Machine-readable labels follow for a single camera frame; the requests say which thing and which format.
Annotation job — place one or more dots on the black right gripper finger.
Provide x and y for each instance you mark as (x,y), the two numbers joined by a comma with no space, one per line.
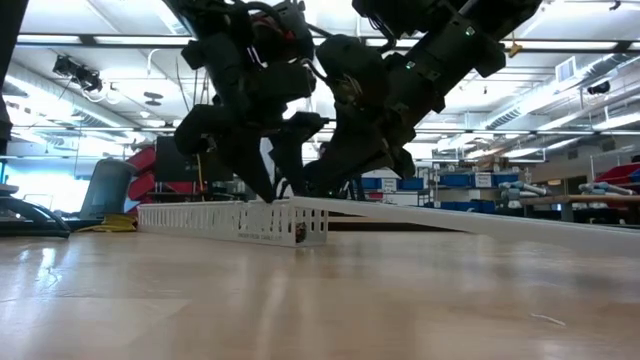
(345,165)
(404,162)

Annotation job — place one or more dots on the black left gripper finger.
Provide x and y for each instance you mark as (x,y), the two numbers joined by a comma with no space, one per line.
(295,150)
(240,150)

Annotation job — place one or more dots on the white raceway cover strip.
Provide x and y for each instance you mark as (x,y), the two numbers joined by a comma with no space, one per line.
(475,222)

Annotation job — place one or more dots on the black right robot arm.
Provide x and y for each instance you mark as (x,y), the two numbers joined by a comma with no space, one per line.
(475,30)

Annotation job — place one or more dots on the blue storage bin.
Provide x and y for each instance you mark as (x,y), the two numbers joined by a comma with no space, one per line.
(445,204)
(506,180)
(456,181)
(371,184)
(411,184)
(482,205)

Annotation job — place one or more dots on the black monitor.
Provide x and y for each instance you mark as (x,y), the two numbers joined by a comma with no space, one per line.
(172,160)

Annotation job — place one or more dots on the red zigzag panel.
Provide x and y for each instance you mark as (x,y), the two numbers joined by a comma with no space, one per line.
(142,180)

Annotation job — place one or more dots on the grey foam roll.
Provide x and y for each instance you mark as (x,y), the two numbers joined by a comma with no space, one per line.
(605,188)
(530,189)

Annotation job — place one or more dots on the black ceiling-mounted device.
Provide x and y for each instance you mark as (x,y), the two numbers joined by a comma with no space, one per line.
(75,72)

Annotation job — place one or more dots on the wooden workbench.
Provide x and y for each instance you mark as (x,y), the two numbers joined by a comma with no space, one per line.
(600,199)

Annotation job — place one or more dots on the black ceiling box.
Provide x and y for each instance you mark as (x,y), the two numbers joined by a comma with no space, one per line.
(598,88)

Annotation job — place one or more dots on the red storage bin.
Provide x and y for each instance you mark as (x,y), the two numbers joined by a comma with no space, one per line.
(620,175)

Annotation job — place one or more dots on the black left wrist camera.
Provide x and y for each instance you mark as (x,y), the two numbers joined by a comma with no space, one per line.
(285,30)

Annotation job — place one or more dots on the black aluminium frame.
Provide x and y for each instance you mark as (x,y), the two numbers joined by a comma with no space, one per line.
(390,226)

